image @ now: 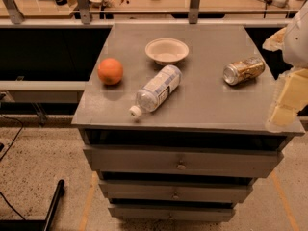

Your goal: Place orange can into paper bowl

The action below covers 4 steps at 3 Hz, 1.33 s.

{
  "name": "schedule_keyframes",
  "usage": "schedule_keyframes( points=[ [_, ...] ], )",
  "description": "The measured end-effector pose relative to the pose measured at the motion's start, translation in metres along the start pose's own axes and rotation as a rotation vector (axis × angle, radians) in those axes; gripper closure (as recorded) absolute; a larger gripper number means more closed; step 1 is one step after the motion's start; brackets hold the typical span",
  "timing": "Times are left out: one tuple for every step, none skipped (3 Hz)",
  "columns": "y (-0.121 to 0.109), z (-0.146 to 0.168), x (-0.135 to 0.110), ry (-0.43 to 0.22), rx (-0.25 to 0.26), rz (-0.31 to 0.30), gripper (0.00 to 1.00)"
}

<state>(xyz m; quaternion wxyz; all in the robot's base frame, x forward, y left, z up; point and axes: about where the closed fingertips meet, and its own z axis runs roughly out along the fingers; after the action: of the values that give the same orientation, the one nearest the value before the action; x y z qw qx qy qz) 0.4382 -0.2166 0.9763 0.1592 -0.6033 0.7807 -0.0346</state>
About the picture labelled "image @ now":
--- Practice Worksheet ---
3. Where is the grey drawer cabinet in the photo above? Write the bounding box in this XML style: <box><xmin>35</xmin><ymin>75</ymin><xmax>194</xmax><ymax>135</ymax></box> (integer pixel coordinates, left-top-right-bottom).
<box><xmin>73</xmin><ymin>23</ymin><xmax>303</xmax><ymax>221</ymax></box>

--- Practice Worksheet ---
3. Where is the clear plastic water bottle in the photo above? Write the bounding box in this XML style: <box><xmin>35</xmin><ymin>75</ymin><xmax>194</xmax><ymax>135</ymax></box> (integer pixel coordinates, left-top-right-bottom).
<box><xmin>129</xmin><ymin>65</ymin><xmax>182</xmax><ymax>118</ymax></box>

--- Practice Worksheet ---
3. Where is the black floor cable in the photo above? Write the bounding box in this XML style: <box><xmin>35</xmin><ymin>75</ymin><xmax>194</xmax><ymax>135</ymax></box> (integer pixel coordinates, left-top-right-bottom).
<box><xmin>0</xmin><ymin>113</ymin><xmax>27</xmax><ymax>221</ymax></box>

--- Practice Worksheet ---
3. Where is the orange fruit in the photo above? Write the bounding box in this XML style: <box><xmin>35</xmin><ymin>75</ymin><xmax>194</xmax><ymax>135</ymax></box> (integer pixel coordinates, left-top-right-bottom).
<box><xmin>97</xmin><ymin>58</ymin><xmax>123</xmax><ymax>85</ymax></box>

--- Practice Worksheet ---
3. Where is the grey metal rail frame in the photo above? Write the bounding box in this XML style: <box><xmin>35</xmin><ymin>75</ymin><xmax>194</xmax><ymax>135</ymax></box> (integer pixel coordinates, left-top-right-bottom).
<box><xmin>1</xmin><ymin>0</ymin><xmax>304</xmax><ymax>25</ymax></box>

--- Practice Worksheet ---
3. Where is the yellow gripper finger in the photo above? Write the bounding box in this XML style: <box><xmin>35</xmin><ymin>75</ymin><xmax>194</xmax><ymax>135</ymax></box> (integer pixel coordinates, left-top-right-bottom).
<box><xmin>262</xmin><ymin>27</ymin><xmax>286</xmax><ymax>52</ymax></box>
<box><xmin>268</xmin><ymin>68</ymin><xmax>308</xmax><ymax>127</ymax></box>

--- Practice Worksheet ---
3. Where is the black metal stand leg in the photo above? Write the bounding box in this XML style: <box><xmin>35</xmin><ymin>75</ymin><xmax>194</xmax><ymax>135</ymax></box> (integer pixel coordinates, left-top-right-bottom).
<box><xmin>0</xmin><ymin>179</ymin><xmax>65</xmax><ymax>231</ymax></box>

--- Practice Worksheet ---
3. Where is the orange metal soda can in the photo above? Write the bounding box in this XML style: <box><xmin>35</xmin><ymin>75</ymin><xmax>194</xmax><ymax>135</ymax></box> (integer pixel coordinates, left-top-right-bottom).
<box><xmin>222</xmin><ymin>57</ymin><xmax>265</xmax><ymax>86</ymax></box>

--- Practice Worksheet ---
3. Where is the white paper bowl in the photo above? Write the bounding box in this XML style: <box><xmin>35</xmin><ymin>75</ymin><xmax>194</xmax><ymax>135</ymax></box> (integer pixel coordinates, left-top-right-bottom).
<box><xmin>145</xmin><ymin>38</ymin><xmax>189</xmax><ymax>65</ymax></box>

